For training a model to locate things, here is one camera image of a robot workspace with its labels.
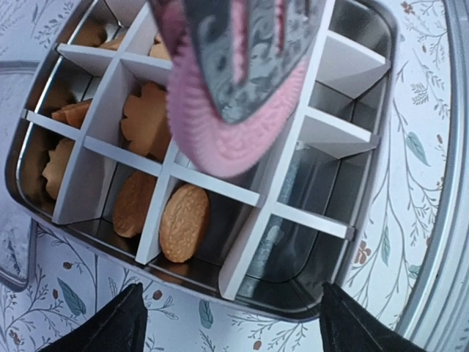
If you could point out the silver tin lid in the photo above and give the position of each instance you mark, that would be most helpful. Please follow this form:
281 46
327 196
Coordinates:
18 244

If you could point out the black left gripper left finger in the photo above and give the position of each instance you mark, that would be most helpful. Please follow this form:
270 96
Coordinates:
119 326

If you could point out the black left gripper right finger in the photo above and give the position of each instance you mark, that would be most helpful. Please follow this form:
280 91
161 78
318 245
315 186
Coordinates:
346 326

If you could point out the metal tongs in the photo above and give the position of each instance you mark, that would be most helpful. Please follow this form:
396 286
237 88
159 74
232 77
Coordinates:
242 51

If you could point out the pink divided cookie tin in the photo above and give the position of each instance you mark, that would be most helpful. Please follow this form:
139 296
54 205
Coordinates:
128 154

